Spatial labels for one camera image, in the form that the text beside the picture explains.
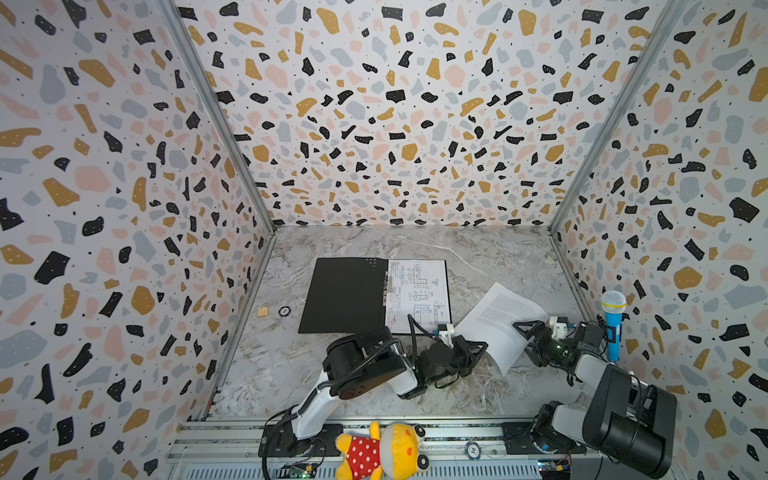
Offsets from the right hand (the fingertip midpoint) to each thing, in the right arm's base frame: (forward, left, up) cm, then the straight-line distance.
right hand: (517, 328), depth 88 cm
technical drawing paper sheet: (+17, +29, -5) cm, 34 cm away
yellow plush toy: (-32, +36, +3) cm, 48 cm away
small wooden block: (+6, +79, -3) cm, 79 cm away
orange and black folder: (+14, +53, -5) cm, 55 cm away
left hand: (-8, +9, +7) cm, 14 cm away
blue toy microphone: (-3, -15, +22) cm, 27 cm away
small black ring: (+7, +73, -5) cm, 73 cm away
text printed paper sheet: (+3, +7, -2) cm, 8 cm away
